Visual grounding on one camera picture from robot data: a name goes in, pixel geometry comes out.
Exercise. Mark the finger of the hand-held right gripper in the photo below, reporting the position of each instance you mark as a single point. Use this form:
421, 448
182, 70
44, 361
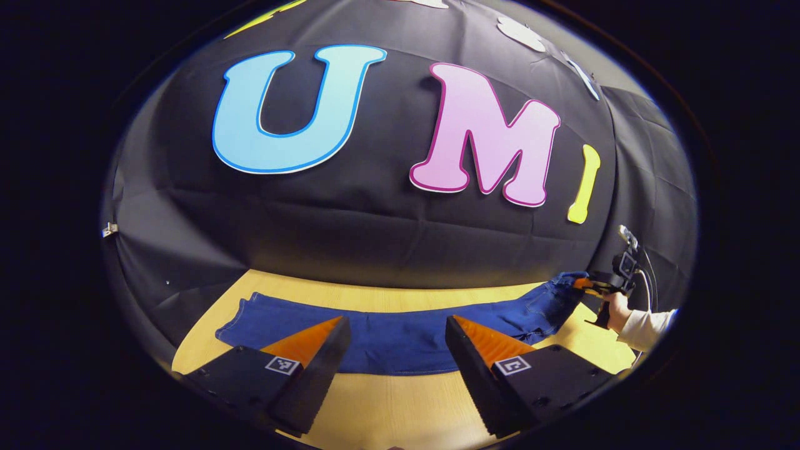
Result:
590, 285

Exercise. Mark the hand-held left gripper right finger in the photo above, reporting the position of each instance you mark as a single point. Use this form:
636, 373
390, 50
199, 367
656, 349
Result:
478, 381

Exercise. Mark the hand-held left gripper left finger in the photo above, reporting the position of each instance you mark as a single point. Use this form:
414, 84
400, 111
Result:
315, 381

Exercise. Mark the blue denim jeans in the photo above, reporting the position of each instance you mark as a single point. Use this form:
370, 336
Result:
400, 344

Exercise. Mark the black backdrop cloth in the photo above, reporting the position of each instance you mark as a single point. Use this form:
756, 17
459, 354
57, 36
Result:
375, 219

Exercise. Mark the small white clip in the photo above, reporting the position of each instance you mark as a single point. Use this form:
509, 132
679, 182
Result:
109, 230

